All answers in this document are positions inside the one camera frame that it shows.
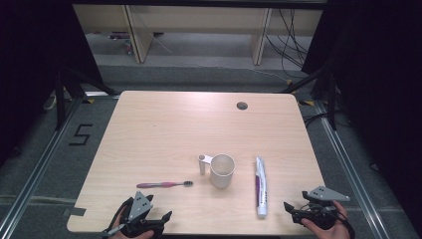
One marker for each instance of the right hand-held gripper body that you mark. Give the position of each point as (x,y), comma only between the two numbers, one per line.
(323,214)

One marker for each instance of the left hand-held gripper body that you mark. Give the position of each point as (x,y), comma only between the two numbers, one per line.
(139,207)

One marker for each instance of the pink toothbrush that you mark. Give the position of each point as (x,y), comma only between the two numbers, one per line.
(159,184)

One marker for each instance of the white purple toothpaste tube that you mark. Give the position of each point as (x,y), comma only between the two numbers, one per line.
(261,189)

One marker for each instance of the person's right hand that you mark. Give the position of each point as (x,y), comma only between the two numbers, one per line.
(338,229)

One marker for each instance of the person's left hand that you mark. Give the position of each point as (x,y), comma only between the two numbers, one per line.
(147,236)

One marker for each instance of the grey tape strip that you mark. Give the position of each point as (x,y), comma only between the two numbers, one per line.
(74,211)

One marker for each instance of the black tape floor mark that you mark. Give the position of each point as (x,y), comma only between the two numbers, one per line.
(81,135)

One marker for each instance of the black metal stand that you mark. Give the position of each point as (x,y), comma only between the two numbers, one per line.
(331,99)
(60,99)

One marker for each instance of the dark curtain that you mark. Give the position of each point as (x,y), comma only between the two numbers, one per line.
(381,83)
(33,66)

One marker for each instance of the small red clutter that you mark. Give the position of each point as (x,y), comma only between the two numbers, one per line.
(121,36)

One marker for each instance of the beige wooden shelf unit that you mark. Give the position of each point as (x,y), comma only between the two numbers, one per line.
(199,20)

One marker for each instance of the aluminium floor rail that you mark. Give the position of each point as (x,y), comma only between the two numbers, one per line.
(348,166)
(36,169)

